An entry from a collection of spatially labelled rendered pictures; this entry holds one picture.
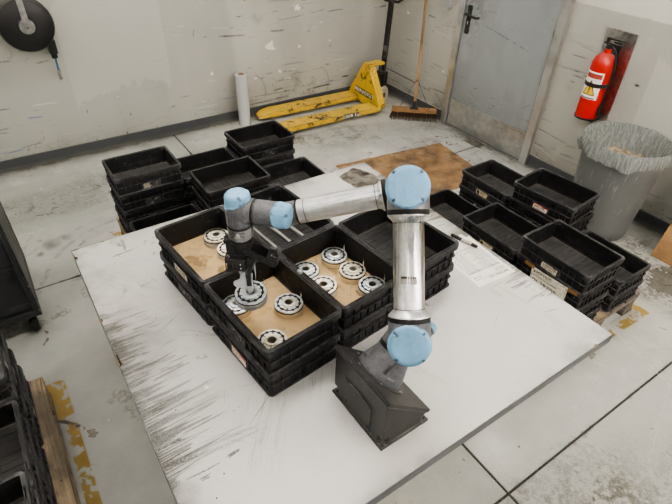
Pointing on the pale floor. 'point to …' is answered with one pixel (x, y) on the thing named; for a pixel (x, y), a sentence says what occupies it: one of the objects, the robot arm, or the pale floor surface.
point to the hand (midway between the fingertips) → (253, 286)
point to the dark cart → (15, 280)
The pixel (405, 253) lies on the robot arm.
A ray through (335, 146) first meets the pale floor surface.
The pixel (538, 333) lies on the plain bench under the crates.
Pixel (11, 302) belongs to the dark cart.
